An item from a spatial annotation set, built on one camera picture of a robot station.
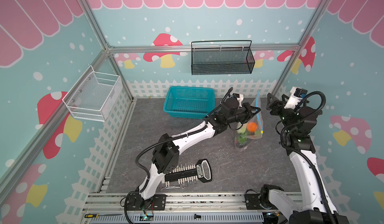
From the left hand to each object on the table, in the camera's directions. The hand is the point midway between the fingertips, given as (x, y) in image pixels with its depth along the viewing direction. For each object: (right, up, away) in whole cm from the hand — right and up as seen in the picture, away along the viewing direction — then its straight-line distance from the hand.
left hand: (263, 112), depth 70 cm
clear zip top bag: (-8, -16, +10) cm, 21 cm away
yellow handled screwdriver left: (-79, -49, +1) cm, 93 cm away
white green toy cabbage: (-6, -11, +14) cm, 19 cm away
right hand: (+5, +8, -2) cm, 10 cm away
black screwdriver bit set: (-37, -35, +12) cm, 52 cm away
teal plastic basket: (-37, +8, +47) cm, 61 cm away
